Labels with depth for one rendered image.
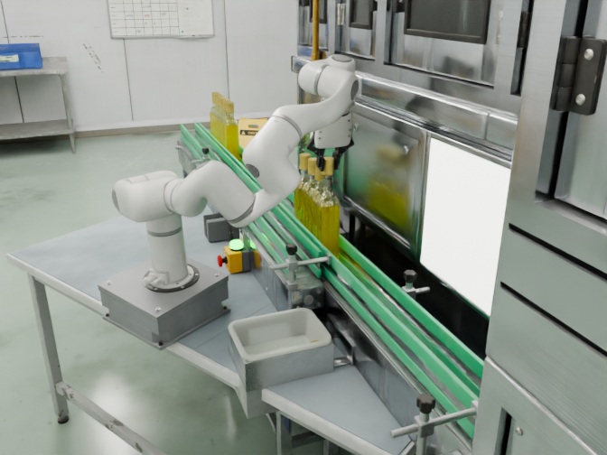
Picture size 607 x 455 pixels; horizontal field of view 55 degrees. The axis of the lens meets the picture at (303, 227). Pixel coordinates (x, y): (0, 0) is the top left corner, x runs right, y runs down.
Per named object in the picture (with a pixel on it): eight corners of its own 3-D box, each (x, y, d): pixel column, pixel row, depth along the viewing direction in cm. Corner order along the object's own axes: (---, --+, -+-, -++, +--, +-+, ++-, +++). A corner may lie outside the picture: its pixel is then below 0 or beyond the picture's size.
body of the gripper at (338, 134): (348, 97, 151) (342, 136, 157) (311, 100, 148) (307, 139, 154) (359, 110, 145) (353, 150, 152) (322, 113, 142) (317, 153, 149)
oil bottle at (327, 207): (339, 265, 166) (340, 195, 158) (321, 269, 164) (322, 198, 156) (331, 258, 171) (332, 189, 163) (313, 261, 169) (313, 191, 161)
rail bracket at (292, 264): (331, 284, 155) (332, 241, 150) (272, 295, 149) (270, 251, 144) (327, 279, 157) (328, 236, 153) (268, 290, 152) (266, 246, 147)
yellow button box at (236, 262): (250, 272, 192) (249, 251, 189) (228, 275, 189) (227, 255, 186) (245, 263, 198) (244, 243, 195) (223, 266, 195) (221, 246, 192)
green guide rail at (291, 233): (322, 277, 158) (322, 251, 155) (318, 278, 158) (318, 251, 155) (196, 137, 310) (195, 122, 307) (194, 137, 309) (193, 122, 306)
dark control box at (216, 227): (229, 240, 215) (228, 219, 212) (209, 244, 213) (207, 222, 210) (225, 232, 222) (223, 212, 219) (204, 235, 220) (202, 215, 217)
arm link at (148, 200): (208, 213, 138) (143, 231, 130) (172, 201, 158) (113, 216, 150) (200, 174, 136) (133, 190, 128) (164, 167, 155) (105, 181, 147)
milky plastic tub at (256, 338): (334, 370, 141) (335, 339, 138) (245, 391, 134) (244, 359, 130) (308, 333, 156) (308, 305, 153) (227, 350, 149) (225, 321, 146)
